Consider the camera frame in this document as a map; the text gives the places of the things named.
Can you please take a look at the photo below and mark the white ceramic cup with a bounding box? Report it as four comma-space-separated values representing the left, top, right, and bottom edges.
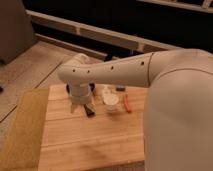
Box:
103, 93, 119, 111

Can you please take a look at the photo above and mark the white window frame rail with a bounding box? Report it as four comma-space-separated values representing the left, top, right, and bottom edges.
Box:
27, 10, 178, 53

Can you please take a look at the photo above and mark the yellow-green cloth mat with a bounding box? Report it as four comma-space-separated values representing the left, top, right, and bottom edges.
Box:
0, 89, 49, 171

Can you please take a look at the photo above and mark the grey cabinet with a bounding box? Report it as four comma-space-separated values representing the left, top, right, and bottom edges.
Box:
0, 0, 37, 64

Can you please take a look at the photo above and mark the wooden bamboo board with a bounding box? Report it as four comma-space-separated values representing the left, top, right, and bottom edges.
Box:
38, 84, 147, 171

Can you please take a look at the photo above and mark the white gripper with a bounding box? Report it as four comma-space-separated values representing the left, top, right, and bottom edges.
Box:
69, 84, 92, 113

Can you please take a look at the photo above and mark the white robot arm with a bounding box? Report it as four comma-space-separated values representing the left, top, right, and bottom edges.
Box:
58, 49, 213, 171

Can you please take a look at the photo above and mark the small dark block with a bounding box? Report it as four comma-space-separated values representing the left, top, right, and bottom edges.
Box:
116, 86, 125, 91

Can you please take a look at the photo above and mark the dark ceramic bowl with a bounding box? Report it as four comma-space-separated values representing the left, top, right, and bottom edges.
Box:
66, 84, 70, 94

